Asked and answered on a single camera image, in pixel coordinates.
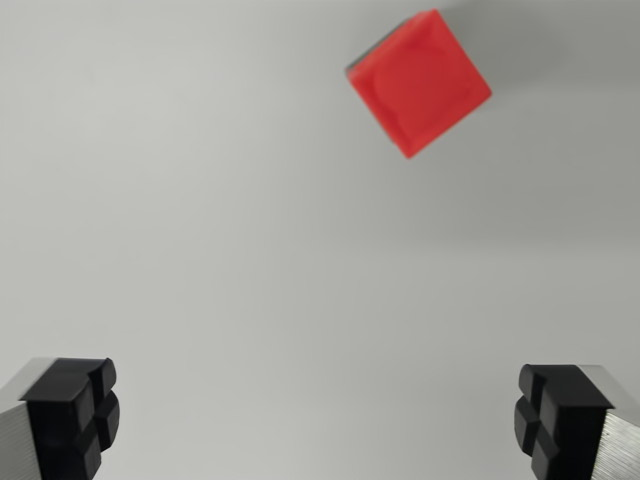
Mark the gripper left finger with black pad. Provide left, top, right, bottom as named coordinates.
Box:
left=0, top=356, right=121, bottom=480

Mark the red cube with studs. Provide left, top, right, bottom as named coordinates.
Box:
left=344, top=8, right=493, bottom=160

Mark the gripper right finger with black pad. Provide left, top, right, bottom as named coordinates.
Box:
left=513, top=363, right=640, bottom=480

